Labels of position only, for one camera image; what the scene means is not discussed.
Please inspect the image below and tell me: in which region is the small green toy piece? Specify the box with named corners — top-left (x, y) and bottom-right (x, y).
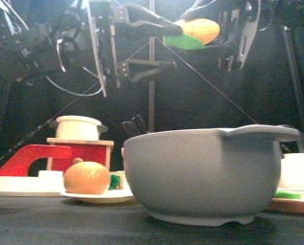
top-left (106, 173), bottom-right (122, 191)

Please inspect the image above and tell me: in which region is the white gripper cable loop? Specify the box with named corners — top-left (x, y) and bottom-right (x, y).
top-left (45, 37), bottom-right (106, 98)

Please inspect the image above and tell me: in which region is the thin diagonal brace wire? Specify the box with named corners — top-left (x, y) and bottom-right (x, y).
top-left (156, 37), bottom-right (258, 125)
top-left (0, 41), bottom-right (152, 170)

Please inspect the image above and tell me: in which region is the white flat base board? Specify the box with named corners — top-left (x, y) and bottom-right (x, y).
top-left (0, 169), bottom-right (68, 197)

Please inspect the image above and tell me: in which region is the orange wooden toy onion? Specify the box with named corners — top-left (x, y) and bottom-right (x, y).
top-left (62, 157), bottom-right (112, 196)

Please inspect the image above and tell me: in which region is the white toy pot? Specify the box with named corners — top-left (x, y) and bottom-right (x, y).
top-left (46, 115), bottom-right (109, 142)

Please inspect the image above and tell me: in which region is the wooden tray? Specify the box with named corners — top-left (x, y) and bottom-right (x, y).
top-left (265, 189), bottom-right (304, 215)

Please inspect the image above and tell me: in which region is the dark frame post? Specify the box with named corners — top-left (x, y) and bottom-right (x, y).
top-left (276, 25), bottom-right (304, 138)

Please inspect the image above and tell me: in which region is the white toy kettle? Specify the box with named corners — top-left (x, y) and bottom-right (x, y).
top-left (278, 124), bottom-right (304, 192)

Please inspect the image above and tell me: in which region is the large grey mixing bowl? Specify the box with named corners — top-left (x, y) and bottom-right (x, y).
top-left (122, 123), bottom-right (301, 228)

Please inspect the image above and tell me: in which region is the green flat toy piece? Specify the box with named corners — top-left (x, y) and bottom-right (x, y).
top-left (273, 189), bottom-right (302, 201)

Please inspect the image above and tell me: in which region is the red wooden toy mixer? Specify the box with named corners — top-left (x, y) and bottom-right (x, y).
top-left (0, 137), bottom-right (116, 177)

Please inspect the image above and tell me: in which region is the thin vertical metal pole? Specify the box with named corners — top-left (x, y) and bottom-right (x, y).
top-left (146, 0), bottom-right (157, 134)

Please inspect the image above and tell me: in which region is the small white plate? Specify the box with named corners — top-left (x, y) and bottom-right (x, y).
top-left (58, 189), bottom-right (137, 205)

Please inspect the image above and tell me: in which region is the black utensil handle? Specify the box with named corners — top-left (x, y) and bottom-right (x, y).
top-left (120, 120), bottom-right (138, 139)
top-left (132, 113), bottom-right (150, 135)

